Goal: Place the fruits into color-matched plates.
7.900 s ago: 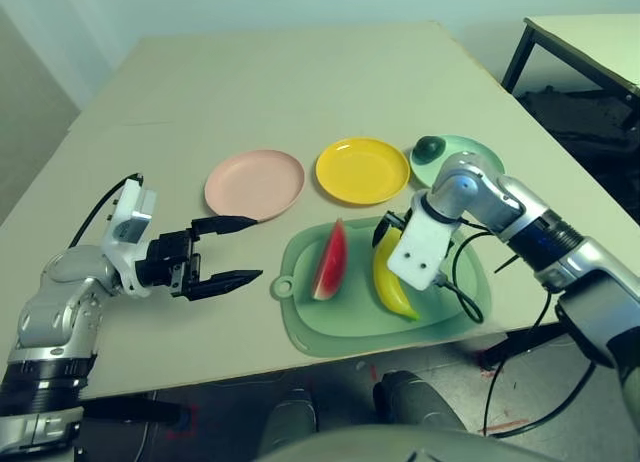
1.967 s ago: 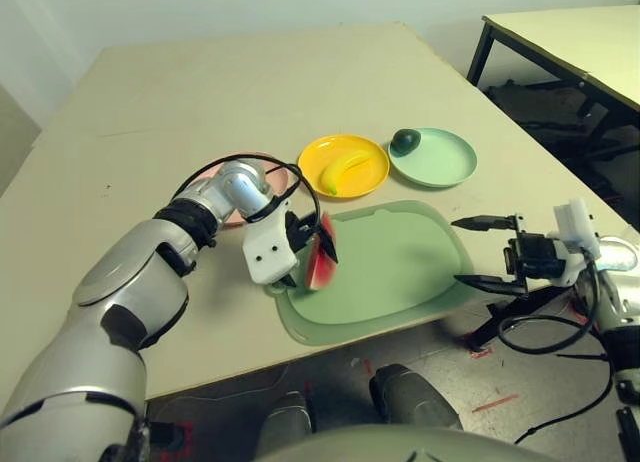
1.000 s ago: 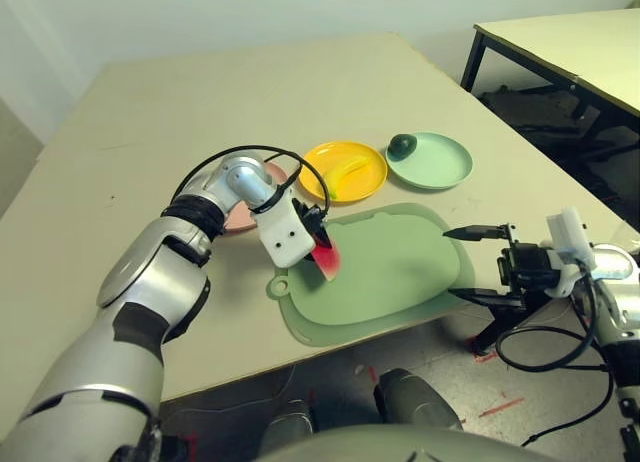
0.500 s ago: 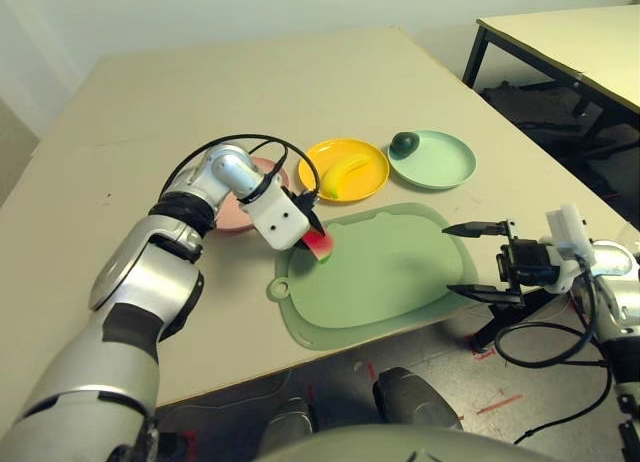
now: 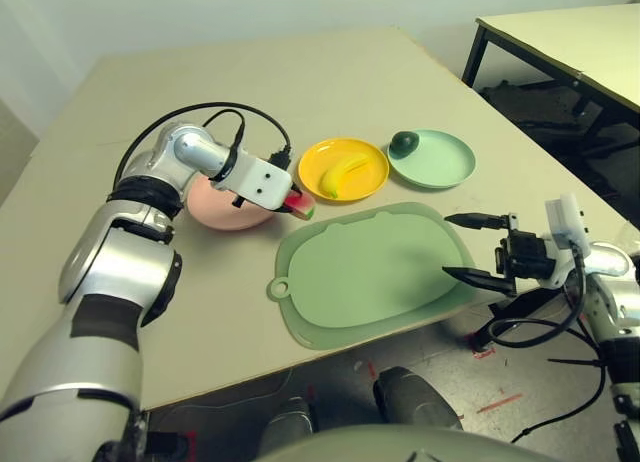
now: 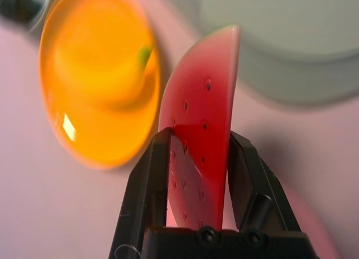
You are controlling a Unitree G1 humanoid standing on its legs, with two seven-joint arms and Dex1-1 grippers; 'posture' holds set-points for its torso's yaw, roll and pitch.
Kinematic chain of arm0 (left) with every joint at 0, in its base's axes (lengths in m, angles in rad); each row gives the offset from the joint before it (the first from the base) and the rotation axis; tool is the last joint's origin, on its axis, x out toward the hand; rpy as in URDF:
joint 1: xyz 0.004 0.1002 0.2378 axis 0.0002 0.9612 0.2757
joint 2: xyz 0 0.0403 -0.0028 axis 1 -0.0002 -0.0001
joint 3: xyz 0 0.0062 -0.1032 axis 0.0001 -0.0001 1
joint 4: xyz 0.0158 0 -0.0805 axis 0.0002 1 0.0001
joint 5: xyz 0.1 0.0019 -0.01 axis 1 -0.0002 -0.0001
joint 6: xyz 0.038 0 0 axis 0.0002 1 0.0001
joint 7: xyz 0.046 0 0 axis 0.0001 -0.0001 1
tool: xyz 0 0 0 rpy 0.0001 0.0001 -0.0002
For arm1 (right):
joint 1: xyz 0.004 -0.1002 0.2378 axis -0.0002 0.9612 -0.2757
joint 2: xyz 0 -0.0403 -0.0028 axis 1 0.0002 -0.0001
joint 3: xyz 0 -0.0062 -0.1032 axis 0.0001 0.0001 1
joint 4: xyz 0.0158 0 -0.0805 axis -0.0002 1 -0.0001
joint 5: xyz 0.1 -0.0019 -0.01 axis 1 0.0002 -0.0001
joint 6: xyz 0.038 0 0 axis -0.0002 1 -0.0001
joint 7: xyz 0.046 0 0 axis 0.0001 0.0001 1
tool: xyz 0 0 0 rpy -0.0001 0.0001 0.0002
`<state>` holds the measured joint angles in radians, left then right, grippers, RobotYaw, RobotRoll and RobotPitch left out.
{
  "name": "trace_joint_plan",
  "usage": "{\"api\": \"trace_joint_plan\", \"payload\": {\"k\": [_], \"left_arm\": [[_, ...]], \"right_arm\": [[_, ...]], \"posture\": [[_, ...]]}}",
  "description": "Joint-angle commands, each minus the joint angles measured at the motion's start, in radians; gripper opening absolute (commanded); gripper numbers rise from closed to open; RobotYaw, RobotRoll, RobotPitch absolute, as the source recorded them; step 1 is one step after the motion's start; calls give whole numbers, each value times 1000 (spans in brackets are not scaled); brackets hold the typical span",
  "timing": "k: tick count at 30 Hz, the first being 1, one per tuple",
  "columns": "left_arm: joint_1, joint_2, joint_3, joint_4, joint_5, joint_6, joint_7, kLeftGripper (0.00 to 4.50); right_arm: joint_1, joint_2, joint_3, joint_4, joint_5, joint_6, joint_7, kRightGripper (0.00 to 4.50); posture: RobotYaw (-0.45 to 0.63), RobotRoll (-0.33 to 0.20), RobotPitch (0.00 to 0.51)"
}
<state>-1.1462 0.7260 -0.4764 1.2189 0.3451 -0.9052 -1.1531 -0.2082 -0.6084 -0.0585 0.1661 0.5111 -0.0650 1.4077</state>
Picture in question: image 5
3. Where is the short black left arm cable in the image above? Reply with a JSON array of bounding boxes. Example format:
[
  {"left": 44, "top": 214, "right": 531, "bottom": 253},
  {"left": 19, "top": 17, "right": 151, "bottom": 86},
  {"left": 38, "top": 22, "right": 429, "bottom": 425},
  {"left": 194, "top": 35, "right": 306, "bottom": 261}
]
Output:
[{"left": 203, "top": 109, "right": 247, "bottom": 178}]

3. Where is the side table with black frame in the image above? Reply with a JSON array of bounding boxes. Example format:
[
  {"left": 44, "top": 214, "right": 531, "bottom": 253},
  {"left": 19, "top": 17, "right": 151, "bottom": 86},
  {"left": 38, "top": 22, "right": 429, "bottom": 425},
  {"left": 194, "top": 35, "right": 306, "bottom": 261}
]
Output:
[{"left": 460, "top": 2, "right": 640, "bottom": 151}]

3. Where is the grey robot torso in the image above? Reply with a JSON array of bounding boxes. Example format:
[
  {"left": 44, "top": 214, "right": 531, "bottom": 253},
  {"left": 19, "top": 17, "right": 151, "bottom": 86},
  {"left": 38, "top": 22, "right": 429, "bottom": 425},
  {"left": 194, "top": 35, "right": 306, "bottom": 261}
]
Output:
[{"left": 254, "top": 424, "right": 556, "bottom": 462}]

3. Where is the yellow plastic plate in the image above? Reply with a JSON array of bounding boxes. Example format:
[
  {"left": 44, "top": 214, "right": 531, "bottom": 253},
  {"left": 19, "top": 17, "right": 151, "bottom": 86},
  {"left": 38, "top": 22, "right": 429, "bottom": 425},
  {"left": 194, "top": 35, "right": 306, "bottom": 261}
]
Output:
[{"left": 298, "top": 137, "right": 390, "bottom": 202}]

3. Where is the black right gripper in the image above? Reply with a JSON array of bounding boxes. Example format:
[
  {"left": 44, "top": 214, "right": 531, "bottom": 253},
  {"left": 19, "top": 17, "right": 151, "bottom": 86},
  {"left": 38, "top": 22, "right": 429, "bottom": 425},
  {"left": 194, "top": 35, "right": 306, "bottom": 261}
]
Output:
[{"left": 441, "top": 211, "right": 557, "bottom": 297}]

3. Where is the pink plastic plate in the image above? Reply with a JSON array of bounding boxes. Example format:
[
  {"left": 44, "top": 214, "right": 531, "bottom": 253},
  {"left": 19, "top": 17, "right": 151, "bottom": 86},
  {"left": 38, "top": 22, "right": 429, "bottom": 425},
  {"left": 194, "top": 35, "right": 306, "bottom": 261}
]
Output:
[{"left": 185, "top": 175, "right": 284, "bottom": 232}]

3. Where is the dark green toy avocado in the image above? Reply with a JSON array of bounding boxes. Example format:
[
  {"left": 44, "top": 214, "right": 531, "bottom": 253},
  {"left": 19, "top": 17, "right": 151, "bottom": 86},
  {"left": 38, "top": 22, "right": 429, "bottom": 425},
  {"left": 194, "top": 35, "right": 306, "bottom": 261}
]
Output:
[{"left": 389, "top": 130, "right": 420, "bottom": 159}]

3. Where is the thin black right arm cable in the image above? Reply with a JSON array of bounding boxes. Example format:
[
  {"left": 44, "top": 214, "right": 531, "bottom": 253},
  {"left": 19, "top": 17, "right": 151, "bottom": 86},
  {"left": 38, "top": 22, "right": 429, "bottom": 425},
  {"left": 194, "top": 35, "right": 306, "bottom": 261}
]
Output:
[{"left": 509, "top": 356, "right": 609, "bottom": 443}]

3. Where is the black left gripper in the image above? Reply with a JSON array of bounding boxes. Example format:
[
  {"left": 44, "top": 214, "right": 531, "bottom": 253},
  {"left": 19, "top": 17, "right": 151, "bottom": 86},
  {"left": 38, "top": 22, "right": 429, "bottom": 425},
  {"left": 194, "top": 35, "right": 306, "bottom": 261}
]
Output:
[{"left": 230, "top": 195, "right": 302, "bottom": 216}]

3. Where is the green cutting board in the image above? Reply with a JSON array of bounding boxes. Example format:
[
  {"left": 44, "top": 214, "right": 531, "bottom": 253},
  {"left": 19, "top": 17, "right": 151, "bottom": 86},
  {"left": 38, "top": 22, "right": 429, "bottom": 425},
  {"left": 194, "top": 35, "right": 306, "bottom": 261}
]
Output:
[{"left": 265, "top": 201, "right": 479, "bottom": 351}]

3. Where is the grey robot left foot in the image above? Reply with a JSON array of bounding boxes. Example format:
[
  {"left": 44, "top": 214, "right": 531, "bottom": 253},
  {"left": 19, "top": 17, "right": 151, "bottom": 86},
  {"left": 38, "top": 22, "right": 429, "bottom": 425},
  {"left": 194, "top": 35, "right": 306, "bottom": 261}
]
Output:
[{"left": 259, "top": 396, "right": 319, "bottom": 453}]

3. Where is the grey robot right foot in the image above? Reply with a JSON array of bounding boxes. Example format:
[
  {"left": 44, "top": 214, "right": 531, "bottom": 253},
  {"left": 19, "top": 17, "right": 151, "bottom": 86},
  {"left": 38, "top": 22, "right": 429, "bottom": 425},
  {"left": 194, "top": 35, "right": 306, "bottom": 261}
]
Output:
[{"left": 373, "top": 365, "right": 464, "bottom": 431}]

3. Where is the long black left arm cable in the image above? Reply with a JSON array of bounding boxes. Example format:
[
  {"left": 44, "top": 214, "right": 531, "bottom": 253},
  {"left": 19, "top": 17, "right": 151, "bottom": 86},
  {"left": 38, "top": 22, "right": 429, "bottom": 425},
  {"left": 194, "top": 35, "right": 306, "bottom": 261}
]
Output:
[{"left": 113, "top": 100, "right": 294, "bottom": 191}]

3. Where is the toy watermelon slice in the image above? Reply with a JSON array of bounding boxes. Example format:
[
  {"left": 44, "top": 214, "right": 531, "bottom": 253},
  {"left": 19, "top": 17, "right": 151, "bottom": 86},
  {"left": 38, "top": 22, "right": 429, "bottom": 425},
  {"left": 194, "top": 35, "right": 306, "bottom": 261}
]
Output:
[{"left": 282, "top": 191, "right": 317, "bottom": 221}]

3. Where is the yellow toy banana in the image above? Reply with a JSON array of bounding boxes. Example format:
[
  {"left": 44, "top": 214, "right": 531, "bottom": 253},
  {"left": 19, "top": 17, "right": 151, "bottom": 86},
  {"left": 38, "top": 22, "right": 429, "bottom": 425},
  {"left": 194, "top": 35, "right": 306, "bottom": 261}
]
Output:
[{"left": 319, "top": 152, "right": 372, "bottom": 200}]

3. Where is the mint green plastic plate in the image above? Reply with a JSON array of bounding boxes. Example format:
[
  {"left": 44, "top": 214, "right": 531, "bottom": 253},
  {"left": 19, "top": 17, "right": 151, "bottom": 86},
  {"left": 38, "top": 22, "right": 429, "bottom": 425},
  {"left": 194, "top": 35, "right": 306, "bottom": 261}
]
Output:
[{"left": 387, "top": 128, "right": 476, "bottom": 190}]

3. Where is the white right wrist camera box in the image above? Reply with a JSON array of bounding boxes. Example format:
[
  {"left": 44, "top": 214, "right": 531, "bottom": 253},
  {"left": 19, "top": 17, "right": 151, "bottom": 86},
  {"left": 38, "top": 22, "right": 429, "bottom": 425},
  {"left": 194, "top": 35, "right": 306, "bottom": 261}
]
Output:
[{"left": 542, "top": 191, "right": 592, "bottom": 289}]

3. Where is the grey robot foot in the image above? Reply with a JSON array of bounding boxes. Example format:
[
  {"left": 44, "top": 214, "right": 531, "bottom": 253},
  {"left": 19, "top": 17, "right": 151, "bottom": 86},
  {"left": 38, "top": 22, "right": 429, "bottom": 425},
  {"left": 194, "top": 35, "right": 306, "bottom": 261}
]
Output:
[
  {"left": 259, "top": 396, "right": 319, "bottom": 453},
  {"left": 373, "top": 365, "right": 464, "bottom": 431}
]

